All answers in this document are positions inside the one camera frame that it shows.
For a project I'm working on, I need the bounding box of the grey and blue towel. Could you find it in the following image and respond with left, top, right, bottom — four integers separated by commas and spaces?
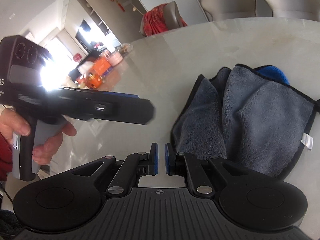
170, 64, 319, 180

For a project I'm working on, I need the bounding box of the pink round container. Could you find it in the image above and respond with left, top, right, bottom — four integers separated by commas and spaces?
106, 51, 123, 67

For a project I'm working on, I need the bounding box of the red cloth on chair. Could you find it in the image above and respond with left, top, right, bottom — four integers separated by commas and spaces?
142, 4, 188, 37

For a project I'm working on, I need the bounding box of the red sleeve forearm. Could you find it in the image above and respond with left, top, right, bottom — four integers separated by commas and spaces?
0, 135, 12, 181

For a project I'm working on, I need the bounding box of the grey chair with red cloth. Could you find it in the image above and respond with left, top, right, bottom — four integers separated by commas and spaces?
139, 0, 186, 37

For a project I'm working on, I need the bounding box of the beige dining chair left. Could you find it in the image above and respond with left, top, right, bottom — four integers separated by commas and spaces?
200, 0, 257, 21

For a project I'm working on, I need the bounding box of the person's left hand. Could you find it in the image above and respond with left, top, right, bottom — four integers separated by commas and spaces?
0, 108, 77, 166

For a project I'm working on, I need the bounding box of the orange box on table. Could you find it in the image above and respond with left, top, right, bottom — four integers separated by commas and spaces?
75, 57, 113, 90

